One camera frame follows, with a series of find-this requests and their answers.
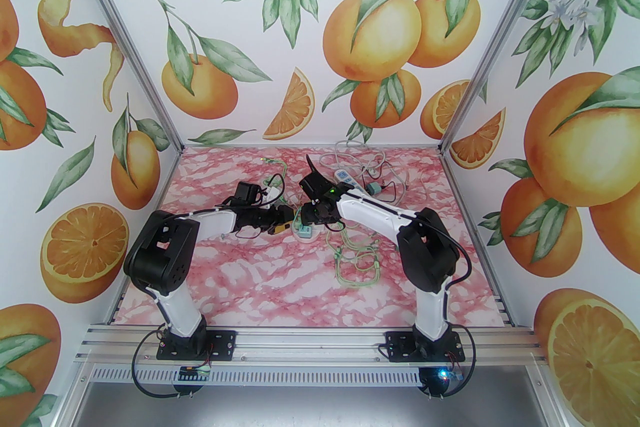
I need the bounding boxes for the white power strip blue sockets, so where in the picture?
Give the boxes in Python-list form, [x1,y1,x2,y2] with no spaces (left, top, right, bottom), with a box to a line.
[332,167,361,188]

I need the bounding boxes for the grey metal panel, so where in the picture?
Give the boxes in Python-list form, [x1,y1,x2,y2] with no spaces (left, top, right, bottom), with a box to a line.
[60,377,566,427]

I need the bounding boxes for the black left wrist camera cable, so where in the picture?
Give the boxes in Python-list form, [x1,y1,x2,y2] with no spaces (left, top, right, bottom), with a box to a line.
[217,195,273,243]

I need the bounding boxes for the light green usb cable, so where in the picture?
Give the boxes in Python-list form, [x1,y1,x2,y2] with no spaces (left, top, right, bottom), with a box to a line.
[325,225,381,288]
[260,156,287,195]

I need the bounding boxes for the grey power strip cord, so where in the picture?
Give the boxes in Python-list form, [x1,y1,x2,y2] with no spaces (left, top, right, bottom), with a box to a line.
[320,142,416,195]

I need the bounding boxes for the thin black usb cable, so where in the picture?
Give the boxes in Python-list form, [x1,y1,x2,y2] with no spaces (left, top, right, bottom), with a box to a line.
[377,165,408,205]

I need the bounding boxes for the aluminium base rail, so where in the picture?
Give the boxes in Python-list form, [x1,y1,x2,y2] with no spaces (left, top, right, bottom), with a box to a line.
[75,322,551,368]

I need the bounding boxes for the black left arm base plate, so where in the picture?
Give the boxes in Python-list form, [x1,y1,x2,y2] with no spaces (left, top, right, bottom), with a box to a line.
[156,330,237,360]

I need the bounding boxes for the perforated metal cable duct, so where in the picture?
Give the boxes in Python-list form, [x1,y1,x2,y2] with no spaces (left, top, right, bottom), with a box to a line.
[82,362,548,386]

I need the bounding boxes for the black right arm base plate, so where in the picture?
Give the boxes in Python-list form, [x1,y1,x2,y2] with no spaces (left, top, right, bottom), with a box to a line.
[385,331,467,362]

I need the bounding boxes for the slotted aluminium side rail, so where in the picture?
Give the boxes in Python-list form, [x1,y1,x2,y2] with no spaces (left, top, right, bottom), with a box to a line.
[492,287,516,328]
[102,285,127,326]

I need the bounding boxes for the black left arm base cable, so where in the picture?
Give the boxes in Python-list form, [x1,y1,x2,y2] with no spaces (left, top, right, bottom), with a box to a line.
[130,332,213,399]

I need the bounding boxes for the black arm base cable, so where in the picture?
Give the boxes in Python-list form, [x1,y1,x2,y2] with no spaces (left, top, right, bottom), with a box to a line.
[130,332,213,399]
[420,327,478,399]

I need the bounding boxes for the black right arm base cable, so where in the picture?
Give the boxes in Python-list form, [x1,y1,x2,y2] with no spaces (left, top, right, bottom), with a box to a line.
[420,327,478,399]

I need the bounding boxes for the aluminium corner post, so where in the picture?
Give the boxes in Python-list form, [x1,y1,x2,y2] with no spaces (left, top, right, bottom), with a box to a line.
[437,0,573,154]
[62,0,185,153]

